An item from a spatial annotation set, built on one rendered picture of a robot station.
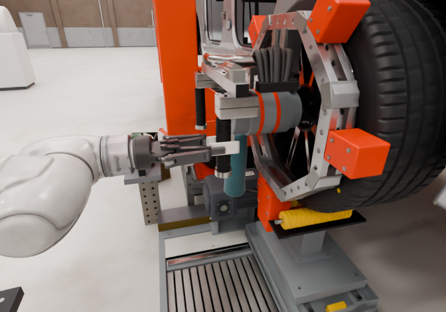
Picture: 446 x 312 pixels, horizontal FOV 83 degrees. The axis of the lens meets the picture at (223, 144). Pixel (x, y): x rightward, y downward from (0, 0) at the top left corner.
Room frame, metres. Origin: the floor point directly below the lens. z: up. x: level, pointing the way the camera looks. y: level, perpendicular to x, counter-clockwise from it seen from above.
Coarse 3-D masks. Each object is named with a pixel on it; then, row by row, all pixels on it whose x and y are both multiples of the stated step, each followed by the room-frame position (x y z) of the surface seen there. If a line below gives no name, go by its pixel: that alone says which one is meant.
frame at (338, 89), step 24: (264, 24) 0.87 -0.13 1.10; (288, 24) 0.72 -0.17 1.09; (312, 48) 0.61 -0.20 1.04; (336, 48) 0.59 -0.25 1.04; (336, 72) 0.57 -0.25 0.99; (336, 96) 0.50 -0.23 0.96; (336, 120) 0.50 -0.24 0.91; (264, 144) 0.91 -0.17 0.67; (264, 168) 0.80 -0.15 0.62; (312, 168) 0.52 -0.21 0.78; (288, 192) 0.62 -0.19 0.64; (312, 192) 0.58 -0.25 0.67
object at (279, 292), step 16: (256, 240) 0.92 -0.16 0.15; (256, 256) 0.85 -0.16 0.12; (272, 272) 0.74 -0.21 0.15; (272, 288) 0.68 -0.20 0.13; (368, 288) 0.66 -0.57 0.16; (288, 304) 0.61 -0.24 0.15; (304, 304) 0.59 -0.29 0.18; (320, 304) 0.61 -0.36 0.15; (336, 304) 0.59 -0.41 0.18; (352, 304) 0.60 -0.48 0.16; (368, 304) 0.60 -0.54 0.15
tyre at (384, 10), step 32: (384, 0) 0.66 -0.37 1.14; (416, 0) 0.68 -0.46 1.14; (384, 32) 0.56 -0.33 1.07; (416, 32) 0.57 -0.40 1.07; (352, 64) 0.58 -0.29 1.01; (384, 64) 0.51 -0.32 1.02; (416, 64) 0.52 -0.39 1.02; (384, 96) 0.49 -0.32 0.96; (416, 96) 0.50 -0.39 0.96; (384, 128) 0.47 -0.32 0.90; (416, 128) 0.48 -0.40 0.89; (416, 160) 0.49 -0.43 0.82; (320, 192) 0.61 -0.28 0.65; (352, 192) 0.50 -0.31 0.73; (384, 192) 0.50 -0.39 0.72; (416, 192) 0.55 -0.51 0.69
